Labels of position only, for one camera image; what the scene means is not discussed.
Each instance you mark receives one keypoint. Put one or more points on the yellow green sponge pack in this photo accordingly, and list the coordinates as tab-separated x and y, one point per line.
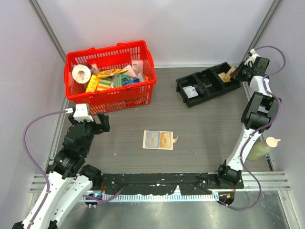
104	84

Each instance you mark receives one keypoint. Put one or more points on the black bin right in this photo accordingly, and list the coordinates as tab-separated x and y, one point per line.
224	68

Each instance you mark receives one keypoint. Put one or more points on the black bin left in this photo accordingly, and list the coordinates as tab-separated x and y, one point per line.
190	80

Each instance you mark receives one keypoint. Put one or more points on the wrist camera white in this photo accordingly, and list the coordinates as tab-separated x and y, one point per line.
251	53
80	113

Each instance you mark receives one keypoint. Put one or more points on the green liquid squeeze bottle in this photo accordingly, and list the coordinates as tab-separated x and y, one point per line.
262	148

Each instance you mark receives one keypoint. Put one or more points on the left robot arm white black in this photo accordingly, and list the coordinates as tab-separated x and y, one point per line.
69	177

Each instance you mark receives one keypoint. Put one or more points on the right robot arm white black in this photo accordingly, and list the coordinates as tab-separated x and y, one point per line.
258	116

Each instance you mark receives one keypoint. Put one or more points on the gold VIP card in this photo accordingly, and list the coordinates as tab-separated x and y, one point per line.
223	77

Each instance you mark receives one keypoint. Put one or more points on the beige leather card holder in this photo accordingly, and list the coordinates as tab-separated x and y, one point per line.
174	140

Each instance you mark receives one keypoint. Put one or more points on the yellow snack bag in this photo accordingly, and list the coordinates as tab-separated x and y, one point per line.
110	72

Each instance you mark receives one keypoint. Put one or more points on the red plastic shopping basket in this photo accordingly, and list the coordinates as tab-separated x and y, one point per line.
106	58

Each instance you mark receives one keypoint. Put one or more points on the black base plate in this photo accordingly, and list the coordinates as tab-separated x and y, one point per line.
160	184

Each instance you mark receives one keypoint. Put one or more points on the yellow box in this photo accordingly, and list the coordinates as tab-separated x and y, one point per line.
92	85

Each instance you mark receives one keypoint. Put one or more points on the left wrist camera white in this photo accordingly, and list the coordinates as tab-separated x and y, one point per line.
80	113

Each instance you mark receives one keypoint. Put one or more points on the white cable duct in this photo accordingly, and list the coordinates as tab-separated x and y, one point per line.
175	197

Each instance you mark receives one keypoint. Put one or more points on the black bin middle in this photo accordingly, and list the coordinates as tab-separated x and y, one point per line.
210	82

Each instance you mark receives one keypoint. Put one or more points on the white card in bin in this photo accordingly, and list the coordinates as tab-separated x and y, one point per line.
190	91

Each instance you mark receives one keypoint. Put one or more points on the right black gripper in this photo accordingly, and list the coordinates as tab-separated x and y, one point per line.
236	73

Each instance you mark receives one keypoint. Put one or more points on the white pink box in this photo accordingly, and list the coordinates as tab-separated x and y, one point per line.
137	66

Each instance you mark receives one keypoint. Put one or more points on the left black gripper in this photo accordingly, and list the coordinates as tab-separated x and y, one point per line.
104	126

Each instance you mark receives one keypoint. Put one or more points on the green packaged item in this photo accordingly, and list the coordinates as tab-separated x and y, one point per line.
120	80

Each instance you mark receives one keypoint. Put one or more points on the black bin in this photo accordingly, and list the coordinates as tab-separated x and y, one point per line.
190	80
224	68
210	82

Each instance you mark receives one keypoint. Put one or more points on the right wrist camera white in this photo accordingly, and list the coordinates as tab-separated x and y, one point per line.
251	53

